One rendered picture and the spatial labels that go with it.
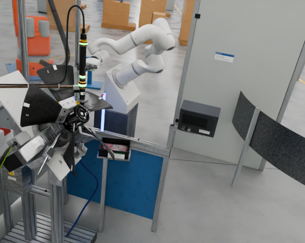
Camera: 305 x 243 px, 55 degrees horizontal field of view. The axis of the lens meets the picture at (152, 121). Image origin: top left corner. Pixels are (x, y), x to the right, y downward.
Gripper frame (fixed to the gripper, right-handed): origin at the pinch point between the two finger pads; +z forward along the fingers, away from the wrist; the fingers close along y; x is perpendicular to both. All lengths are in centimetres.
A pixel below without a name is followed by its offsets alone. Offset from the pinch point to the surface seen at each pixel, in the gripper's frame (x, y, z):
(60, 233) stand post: -125, 8, 12
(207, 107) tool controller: -22, -75, -36
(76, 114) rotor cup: -23.0, -4.5, 14.6
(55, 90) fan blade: -15.5, 14.3, 6.2
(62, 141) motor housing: -42.1, 3.9, 16.2
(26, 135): -32.0, 14.6, 34.5
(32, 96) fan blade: -9.0, 11.2, 32.4
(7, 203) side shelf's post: -113, 53, 11
